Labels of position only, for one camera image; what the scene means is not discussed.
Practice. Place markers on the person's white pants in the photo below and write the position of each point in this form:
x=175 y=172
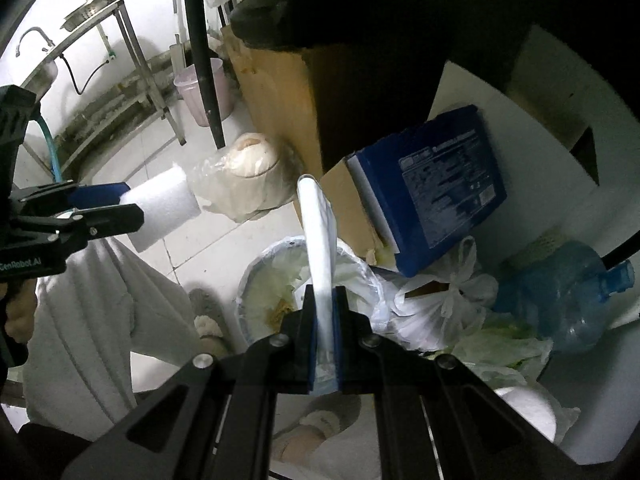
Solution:
x=100 y=310

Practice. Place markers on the steel faucet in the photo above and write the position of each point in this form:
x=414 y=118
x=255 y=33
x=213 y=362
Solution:
x=31 y=31

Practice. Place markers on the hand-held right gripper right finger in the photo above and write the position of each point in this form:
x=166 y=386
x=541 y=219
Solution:
x=341 y=340

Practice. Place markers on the person's left hand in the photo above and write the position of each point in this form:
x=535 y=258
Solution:
x=20 y=315

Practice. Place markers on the steel sink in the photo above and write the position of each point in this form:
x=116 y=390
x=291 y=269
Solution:
x=42 y=74

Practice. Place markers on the white tied plastic bag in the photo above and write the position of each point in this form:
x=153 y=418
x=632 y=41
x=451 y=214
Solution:
x=440 y=310

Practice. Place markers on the white plastic wrapper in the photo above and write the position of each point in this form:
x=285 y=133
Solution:
x=317 y=240

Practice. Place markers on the pink plastic bin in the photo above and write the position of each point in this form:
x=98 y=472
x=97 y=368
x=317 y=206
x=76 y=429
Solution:
x=190 y=95

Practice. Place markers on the bin with clear plastic liner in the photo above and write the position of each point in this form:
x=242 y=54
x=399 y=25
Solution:
x=265 y=280

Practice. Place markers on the clear bag of cabbage leaves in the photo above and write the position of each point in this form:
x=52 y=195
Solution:
x=505 y=350

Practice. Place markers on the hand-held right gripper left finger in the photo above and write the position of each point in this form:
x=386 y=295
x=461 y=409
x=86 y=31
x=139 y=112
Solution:
x=312 y=340

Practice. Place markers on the white foam board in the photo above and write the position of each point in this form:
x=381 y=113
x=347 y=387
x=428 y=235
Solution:
x=525 y=110

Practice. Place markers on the large brown cardboard box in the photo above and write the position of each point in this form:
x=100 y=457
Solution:
x=280 y=105

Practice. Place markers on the white foam block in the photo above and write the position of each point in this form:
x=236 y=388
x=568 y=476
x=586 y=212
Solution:
x=160 y=200

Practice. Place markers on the blue water jug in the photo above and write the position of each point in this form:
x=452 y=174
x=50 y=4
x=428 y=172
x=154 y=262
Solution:
x=560 y=290

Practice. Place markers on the round pot in plastic bag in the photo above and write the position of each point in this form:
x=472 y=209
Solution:
x=245 y=180

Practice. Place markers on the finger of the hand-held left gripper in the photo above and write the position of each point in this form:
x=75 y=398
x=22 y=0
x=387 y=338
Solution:
x=100 y=194
x=115 y=220

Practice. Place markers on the steel sink stand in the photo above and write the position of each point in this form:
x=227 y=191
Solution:
x=145 y=75

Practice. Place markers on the grey fluffy slipper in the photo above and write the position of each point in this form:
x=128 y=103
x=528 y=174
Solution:
x=320 y=420
x=207 y=320

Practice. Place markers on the blue printed box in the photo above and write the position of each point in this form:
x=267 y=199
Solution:
x=440 y=185

